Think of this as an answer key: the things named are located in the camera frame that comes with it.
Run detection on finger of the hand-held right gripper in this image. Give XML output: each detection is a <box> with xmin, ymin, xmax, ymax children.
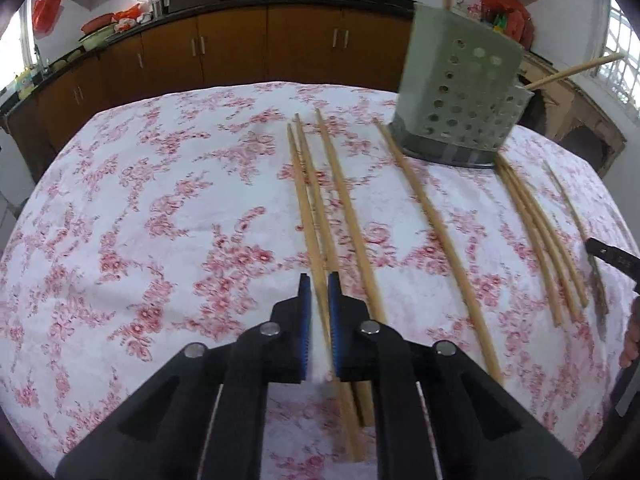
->
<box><xmin>585</xmin><ymin>236</ymin><xmax>640</xmax><ymax>291</ymax></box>

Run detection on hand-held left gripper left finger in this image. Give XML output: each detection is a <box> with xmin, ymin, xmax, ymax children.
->
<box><xmin>54</xmin><ymin>274</ymin><xmax>313</xmax><ymax>480</ymax></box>

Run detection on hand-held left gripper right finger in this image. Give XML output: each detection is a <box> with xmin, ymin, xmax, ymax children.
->
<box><xmin>327</xmin><ymin>272</ymin><xmax>587</xmax><ymax>480</ymax></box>

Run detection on green perforated utensil holder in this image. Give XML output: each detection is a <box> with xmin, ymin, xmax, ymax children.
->
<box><xmin>389</xmin><ymin>2</ymin><xmax>533</xmax><ymax>168</ymax></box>

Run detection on person's right hand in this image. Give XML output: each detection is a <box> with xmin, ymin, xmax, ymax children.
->
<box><xmin>619</xmin><ymin>296</ymin><xmax>640</xmax><ymax>369</ymax></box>

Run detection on cream wooden side table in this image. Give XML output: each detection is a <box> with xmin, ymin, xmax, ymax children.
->
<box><xmin>517</xmin><ymin>50</ymin><xmax>628</xmax><ymax>176</ymax></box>

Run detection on pink floral tablecloth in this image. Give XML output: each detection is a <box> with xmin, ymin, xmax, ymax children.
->
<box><xmin>0</xmin><ymin>82</ymin><xmax>640</xmax><ymax>480</ymax></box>

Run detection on barred window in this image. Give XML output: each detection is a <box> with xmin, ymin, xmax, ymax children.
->
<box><xmin>597</xmin><ymin>0</ymin><xmax>640</xmax><ymax>111</ymax></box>

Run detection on brown lower kitchen cabinets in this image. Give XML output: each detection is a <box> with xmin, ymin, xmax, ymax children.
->
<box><xmin>0</xmin><ymin>2</ymin><xmax>417</xmax><ymax>181</ymax></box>

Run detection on green basin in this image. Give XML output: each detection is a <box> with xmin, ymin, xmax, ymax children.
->
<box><xmin>79</xmin><ymin>27</ymin><xmax>117</xmax><ymax>51</ymax></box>

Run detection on white and red plastic bag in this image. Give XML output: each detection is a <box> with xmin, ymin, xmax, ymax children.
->
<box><xmin>112</xmin><ymin>4</ymin><xmax>151</xmax><ymax>31</ymax></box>

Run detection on red basin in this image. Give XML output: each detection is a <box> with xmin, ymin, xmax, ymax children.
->
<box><xmin>80</xmin><ymin>14</ymin><xmax>116</xmax><ymax>33</ymax></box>

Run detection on sliding window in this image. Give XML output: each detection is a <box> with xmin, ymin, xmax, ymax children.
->
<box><xmin>0</xmin><ymin>10</ymin><xmax>36</xmax><ymax>92</ymax></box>

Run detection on red plastic bag on wall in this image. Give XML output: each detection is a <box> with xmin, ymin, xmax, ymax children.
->
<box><xmin>32</xmin><ymin>0</ymin><xmax>66</xmax><ymax>36</ymax></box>

